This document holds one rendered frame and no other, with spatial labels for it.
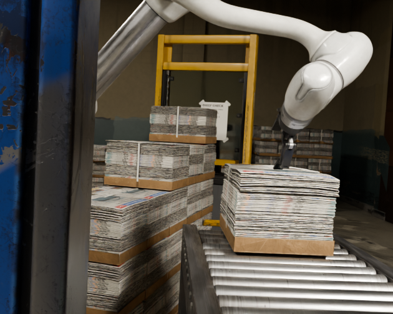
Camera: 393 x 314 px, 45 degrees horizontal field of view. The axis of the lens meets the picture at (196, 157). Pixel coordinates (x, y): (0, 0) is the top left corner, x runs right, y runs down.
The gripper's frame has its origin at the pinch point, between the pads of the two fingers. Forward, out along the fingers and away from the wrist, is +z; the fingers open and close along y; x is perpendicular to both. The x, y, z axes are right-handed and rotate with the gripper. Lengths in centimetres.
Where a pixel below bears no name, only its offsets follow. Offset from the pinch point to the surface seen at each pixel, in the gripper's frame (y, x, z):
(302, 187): 17.5, 3.4, -11.7
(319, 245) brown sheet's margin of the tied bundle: 31.9, 9.5, -4.3
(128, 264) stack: 27, -48, 60
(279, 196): 20.0, -2.8, -9.8
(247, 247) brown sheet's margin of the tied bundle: 33.2, -10.8, -3.6
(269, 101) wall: -397, 153, 629
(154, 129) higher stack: -73, -44, 136
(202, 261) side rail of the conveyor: 39.2, -24.1, -10.6
